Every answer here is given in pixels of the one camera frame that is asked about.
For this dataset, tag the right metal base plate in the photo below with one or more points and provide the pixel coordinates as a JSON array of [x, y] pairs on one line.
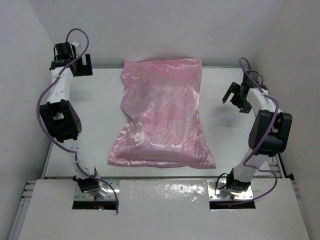
[[215, 193]]

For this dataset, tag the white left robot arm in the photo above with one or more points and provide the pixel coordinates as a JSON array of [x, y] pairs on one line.
[[60, 118]]

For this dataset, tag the pink pillowcase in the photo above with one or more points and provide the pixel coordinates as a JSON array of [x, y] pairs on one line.
[[163, 128]]

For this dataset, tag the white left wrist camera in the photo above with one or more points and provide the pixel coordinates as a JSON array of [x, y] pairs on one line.
[[76, 47]]

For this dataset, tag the metal base plate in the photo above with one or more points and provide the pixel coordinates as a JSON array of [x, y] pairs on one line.
[[215, 193], [103, 193]]

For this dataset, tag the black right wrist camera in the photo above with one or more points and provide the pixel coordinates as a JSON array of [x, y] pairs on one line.
[[256, 77]]

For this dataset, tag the white front cover board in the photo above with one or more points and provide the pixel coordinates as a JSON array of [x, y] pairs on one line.
[[160, 210]]

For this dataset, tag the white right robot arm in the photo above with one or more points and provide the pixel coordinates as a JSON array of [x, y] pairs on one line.
[[269, 133]]

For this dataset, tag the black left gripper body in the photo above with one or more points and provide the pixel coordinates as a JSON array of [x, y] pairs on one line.
[[83, 70]]

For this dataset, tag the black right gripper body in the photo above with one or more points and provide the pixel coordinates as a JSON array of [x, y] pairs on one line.
[[237, 99]]

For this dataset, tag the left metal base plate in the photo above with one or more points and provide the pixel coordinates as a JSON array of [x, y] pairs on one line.
[[103, 193]]

